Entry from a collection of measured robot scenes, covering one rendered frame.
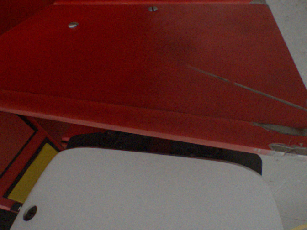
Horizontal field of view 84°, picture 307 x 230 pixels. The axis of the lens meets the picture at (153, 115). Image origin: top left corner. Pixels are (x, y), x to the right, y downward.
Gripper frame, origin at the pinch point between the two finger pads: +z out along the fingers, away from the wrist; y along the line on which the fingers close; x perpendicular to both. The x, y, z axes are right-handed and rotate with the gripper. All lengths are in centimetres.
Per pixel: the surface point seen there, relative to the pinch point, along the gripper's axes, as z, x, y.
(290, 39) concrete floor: 71, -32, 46
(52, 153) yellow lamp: -3.5, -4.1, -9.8
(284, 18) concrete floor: 72, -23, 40
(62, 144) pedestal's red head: -2.3, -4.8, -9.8
